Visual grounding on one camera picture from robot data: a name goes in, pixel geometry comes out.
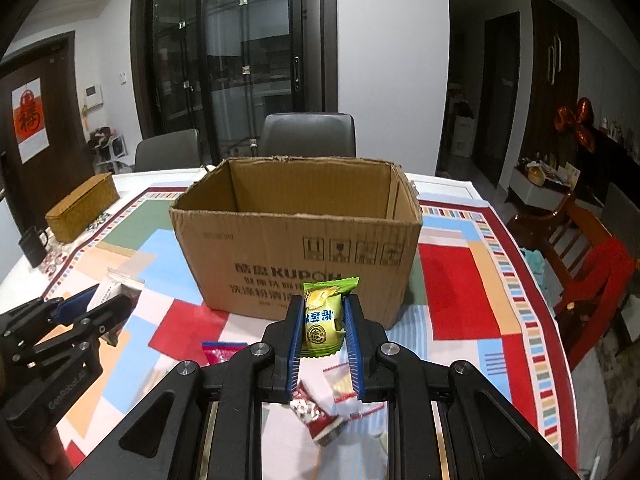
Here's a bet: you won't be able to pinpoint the green yellow snack packet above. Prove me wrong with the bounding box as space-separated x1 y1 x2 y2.
302 276 359 358

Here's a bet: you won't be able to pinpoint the clear yellow cracker packet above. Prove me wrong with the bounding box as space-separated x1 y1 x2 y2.
322 363 385 420

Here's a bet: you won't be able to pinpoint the white brown snack packet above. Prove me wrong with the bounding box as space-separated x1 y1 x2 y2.
87 273 144 347

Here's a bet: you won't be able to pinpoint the dark red white snack packet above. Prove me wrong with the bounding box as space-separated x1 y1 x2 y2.
288 382 346 446

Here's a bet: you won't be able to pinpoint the person left hand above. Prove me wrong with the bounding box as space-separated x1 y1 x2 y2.
1 419 74 480

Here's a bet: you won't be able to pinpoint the black mug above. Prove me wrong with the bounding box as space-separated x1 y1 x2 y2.
18 226 49 268

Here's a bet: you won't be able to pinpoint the red blue snack bag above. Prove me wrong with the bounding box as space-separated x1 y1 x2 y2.
202 341 247 365

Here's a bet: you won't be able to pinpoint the colourful patterned tablecloth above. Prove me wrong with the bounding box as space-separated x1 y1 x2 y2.
1 158 577 479

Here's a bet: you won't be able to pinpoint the brown cardboard box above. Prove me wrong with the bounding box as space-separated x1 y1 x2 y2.
169 157 422 328

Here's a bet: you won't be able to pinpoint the white shoe rack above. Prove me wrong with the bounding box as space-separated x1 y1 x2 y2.
87 126 132 174

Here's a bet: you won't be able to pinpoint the grey chair left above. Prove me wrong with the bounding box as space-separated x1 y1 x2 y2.
134 129 202 172

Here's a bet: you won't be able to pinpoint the grey chair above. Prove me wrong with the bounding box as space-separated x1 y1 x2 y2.
258 113 357 157
134 129 202 172

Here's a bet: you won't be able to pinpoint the red white door poster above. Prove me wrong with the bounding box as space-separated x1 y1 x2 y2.
11 78 50 164

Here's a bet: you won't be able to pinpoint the grey chair centre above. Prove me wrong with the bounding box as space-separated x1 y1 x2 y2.
258 113 357 157

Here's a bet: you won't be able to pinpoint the red wooden chair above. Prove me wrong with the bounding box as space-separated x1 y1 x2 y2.
508 193 639 368

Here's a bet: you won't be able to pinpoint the white low side table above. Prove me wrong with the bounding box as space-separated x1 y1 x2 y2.
508 162 574 211

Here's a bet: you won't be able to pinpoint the red heart balloons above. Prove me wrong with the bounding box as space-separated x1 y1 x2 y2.
554 96 594 153

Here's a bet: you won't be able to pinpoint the black framed glass door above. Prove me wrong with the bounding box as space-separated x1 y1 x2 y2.
130 0 338 162

